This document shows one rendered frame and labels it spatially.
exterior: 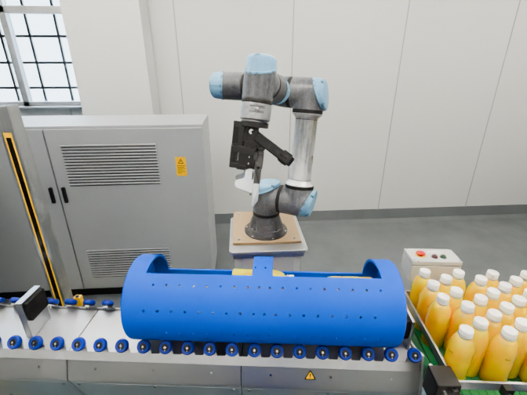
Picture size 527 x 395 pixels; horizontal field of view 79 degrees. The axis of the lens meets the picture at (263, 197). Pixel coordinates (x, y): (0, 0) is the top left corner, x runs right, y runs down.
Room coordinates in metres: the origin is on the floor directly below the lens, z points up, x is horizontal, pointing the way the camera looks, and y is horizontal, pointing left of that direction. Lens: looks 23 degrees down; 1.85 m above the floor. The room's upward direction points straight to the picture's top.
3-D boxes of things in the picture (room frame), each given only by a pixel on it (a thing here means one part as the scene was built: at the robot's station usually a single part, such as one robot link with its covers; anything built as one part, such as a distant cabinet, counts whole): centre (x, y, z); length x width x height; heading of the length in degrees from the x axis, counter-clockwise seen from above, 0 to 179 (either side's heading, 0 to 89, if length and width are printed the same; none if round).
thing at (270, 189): (1.26, -0.02, 1.33); 0.13 x 0.12 x 0.14; 68
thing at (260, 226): (1.26, -0.01, 1.21); 0.15 x 0.15 x 0.10
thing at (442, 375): (0.67, -0.53, 0.95); 0.10 x 0.07 x 0.10; 178
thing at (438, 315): (0.88, -0.62, 1.00); 0.07 x 0.07 x 0.19
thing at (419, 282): (1.03, -0.62, 1.00); 0.07 x 0.07 x 0.19
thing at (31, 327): (0.93, 0.84, 1.00); 0.10 x 0.04 x 0.15; 178
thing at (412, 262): (1.15, -0.71, 1.05); 0.20 x 0.10 x 0.10; 88
